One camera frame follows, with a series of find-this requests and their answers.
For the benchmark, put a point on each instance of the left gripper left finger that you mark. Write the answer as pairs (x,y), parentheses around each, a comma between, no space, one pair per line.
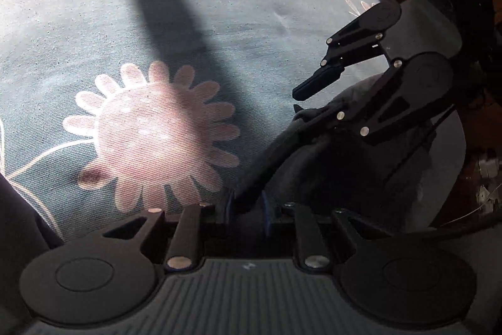
(197,230)

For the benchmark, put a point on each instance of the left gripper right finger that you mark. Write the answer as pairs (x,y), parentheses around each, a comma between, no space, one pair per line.
(291,231)

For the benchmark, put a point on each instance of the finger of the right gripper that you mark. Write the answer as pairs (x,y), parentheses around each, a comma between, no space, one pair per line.
(356,42)
(345,123)

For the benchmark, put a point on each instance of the black sweatpants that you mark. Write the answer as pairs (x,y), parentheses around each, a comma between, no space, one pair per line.
(396,183)

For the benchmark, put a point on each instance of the grey patterned bed sheet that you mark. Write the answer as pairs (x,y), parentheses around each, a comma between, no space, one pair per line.
(111,107)

